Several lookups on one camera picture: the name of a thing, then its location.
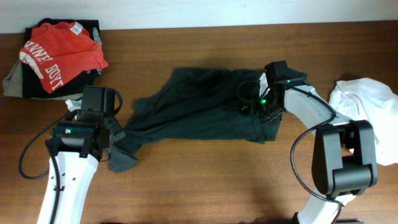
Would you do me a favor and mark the dark green t-shirt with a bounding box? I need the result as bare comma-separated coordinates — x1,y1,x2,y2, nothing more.
108,68,282,172

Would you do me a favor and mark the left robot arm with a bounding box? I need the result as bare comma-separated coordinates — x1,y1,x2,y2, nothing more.
38,86,125,223

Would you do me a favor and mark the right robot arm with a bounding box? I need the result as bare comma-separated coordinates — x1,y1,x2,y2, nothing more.
237,60,378,224

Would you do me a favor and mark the black folded garment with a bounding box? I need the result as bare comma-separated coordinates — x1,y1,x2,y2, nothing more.
21,18,102,98

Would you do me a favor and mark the red printed t-shirt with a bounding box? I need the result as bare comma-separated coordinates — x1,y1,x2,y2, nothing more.
19,22,108,93

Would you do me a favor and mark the white t-shirt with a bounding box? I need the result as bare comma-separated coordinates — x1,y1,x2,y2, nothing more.
329,78,397,166

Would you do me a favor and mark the grey folded garment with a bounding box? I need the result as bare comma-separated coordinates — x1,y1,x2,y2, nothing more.
2,61,82,101

